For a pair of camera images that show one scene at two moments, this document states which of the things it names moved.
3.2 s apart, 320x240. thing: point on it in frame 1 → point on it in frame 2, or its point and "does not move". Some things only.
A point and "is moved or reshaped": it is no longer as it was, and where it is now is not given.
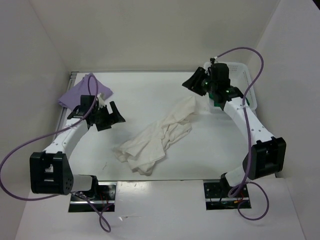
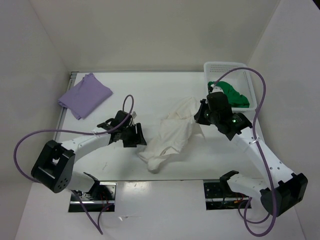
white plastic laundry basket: x=240 y=78 does not move
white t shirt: x=147 y=146 is moved or reshaped
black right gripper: x=192 y=84 → x=199 y=115
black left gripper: x=111 y=119 → x=140 y=139
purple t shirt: x=89 y=86 does not move
